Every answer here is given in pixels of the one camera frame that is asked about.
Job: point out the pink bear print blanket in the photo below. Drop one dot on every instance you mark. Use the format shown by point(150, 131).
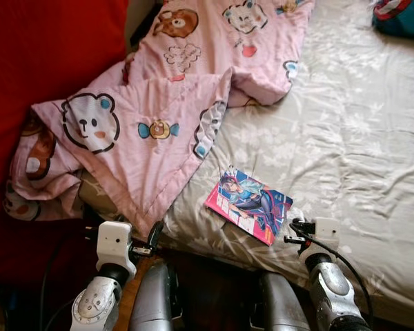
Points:
point(138, 103)

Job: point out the colourful comic book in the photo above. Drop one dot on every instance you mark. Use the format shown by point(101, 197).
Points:
point(248, 203)

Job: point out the silver left robot leg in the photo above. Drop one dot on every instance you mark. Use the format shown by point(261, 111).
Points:
point(155, 303)

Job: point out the star striped bolster pillow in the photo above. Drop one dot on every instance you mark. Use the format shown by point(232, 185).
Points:
point(403, 17)

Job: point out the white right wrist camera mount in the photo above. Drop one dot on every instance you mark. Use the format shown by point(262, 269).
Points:
point(327, 231)

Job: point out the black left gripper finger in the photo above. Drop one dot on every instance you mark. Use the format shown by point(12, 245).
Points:
point(156, 234)

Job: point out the bed with beige floral sheet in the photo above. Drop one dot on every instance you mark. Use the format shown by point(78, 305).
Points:
point(331, 138)

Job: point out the silver right robot leg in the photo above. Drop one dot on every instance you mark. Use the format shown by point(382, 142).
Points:
point(283, 307)

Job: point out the silver robot leg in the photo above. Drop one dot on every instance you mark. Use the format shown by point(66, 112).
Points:
point(155, 303)
point(283, 307)

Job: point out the red fabric sofa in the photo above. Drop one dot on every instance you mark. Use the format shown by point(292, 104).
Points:
point(41, 48)

